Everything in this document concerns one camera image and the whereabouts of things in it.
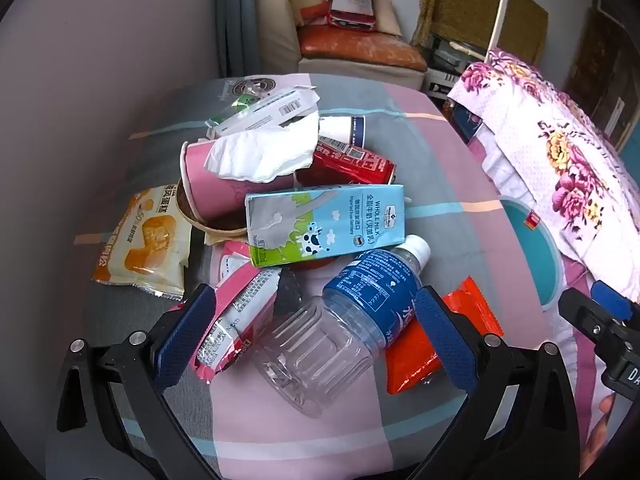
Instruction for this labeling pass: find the pink floral blanket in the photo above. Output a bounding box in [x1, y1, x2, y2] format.
[446, 47, 640, 321]

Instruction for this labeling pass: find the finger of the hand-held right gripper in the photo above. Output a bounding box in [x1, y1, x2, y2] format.
[591, 280, 633, 320]
[558, 287, 627, 349]

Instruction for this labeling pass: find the yellow cake snack packet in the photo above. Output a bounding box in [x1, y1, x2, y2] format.
[91, 185, 193, 300]

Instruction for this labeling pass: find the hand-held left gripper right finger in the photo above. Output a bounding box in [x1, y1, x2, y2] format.
[412, 286, 583, 480]

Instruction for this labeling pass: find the clear blue-label water bottle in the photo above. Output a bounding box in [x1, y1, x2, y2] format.
[252, 234, 432, 418]

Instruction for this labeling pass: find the beige armchair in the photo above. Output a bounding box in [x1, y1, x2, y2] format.
[255, 0, 428, 93]

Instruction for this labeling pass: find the teal plastic basin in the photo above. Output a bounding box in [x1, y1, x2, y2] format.
[500, 197, 566, 311]

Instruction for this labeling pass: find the yellow brown cloth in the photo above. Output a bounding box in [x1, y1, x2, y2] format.
[412, 0, 548, 68]

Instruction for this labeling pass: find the orange snack packet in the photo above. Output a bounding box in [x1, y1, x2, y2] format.
[385, 276, 505, 395]

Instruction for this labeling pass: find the red soda can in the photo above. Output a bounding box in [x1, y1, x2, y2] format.
[295, 139, 398, 188]

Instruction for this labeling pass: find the brown wooden cabinet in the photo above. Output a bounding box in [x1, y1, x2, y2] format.
[565, 7, 640, 146]

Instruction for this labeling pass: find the white yogurt bottle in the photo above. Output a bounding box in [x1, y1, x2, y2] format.
[317, 114, 367, 147]

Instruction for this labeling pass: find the person's right hand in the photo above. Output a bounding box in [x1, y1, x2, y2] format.
[590, 394, 621, 461]

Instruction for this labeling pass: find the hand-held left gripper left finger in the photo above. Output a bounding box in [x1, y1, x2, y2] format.
[47, 284, 223, 480]

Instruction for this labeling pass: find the clear green candy wrapper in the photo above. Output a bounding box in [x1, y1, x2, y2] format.
[231, 87, 262, 111]

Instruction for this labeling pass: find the pink bed sheet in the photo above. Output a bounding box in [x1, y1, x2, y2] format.
[467, 137, 640, 480]

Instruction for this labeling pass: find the brown paper bowl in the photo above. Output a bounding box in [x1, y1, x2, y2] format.
[176, 177, 249, 234]

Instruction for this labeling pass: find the white pole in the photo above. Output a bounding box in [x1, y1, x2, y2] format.
[489, 0, 510, 56]

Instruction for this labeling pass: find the white medicine box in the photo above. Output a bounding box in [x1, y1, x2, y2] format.
[207, 86, 321, 137]

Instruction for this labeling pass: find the pink paper cup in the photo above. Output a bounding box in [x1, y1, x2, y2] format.
[179, 140, 301, 221]

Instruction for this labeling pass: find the stereo equipment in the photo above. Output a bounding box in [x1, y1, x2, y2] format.
[425, 34, 488, 68]

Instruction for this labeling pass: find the pink white sachet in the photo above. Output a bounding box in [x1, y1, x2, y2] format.
[215, 240, 262, 287]

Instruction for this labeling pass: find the grey curtain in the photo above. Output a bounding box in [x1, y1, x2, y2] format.
[215, 0, 258, 78]

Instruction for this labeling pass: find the orange seat cushion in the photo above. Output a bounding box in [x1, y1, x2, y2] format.
[298, 25, 428, 72]

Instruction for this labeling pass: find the pink snack wrapper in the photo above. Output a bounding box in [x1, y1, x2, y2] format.
[170, 265, 283, 383]

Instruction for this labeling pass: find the cream cushion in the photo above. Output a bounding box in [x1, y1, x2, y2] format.
[374, 0, 402, 37]

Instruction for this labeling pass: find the white crumpled tissue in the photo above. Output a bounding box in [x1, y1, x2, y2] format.
[202, 110, 321, 183]

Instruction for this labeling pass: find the blue milk carton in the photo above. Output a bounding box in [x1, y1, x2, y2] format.
[244, 183, 407, 267]

